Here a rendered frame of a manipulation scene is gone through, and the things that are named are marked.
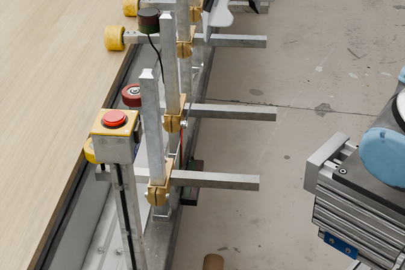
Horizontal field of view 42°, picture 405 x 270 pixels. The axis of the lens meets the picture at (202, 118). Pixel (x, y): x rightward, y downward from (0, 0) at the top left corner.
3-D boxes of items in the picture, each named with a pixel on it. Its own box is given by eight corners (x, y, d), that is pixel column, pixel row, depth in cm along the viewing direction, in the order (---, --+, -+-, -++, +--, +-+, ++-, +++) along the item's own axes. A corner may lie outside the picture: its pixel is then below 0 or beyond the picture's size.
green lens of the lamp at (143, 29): (163, 23, 141) (162, 16, 140) (158, 34, 136) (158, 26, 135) (141, 23, 142) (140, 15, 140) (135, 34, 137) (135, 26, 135)
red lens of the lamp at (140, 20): (162, 15, 139) (161, 7, 138) (158, 26, 135) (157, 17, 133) (140, 14, 140) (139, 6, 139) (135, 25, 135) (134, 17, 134)
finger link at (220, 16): (217, 47, 89) (238, -6, 88) (191, 36, 92) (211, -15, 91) (227, 50, 92) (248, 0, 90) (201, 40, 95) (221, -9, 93)
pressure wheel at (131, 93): (153, 113, 166) (150, 82, 159) (148, 129, 159) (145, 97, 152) (128, 111, 167) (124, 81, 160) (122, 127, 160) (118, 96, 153)
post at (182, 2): (194, 117, 189) (188, -10, 160) (193, 123, 186) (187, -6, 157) (184, 117, 189) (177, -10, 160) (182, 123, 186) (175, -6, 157)
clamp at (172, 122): (187, 106, 164) (186, 93, 161) (180, 134, 153) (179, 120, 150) (169, 105, 165) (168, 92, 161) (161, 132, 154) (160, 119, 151)
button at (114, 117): (128, 117, 94) (128, 109, 93) (123, 131, 91) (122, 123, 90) (106, 116, 95) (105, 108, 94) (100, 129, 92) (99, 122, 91)
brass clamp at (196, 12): (206, 6, 197) (206, -7, 194) (202, 23, 187) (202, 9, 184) (190, 5, 198) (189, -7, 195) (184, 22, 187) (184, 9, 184)
